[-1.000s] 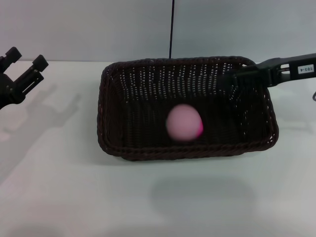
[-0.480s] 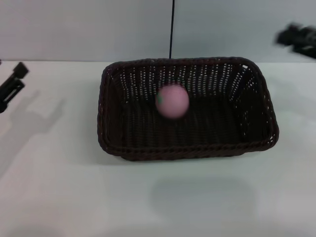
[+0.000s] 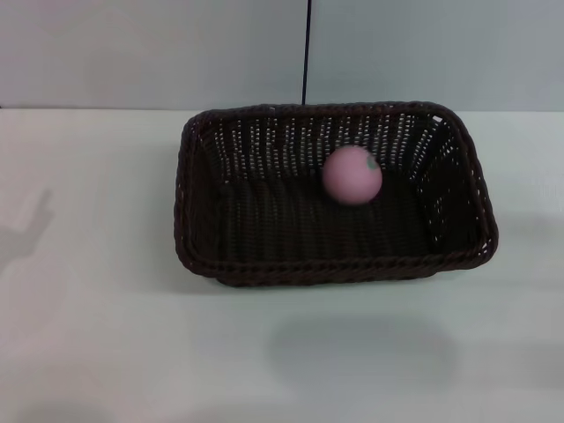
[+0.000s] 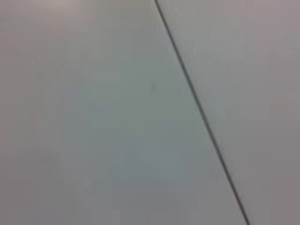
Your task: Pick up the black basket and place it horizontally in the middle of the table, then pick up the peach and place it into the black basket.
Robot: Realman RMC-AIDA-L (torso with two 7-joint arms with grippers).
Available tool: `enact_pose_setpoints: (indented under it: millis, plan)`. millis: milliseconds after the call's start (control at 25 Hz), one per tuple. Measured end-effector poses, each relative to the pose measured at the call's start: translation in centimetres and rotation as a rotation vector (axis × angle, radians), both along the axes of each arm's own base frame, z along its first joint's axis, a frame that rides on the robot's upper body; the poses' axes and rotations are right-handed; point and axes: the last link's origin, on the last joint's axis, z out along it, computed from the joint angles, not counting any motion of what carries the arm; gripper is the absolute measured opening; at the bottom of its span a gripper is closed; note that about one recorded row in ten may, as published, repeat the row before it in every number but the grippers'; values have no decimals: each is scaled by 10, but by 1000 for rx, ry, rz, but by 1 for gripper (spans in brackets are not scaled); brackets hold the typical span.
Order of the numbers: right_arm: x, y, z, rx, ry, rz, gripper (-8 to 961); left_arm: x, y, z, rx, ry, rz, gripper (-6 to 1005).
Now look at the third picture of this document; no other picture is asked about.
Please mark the dark brown woven basket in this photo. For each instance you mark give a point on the dark brown woven basket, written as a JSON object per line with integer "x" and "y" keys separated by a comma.
{"x": 282, "y": 238}

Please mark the pink toy peach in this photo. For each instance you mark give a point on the pink toy peach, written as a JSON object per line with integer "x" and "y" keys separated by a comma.
{"x": 350, "y": 178}

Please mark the dark vertical wall strip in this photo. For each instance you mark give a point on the dark vertical wall strip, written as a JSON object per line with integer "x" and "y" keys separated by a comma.
{"x": 306, "y": 48}

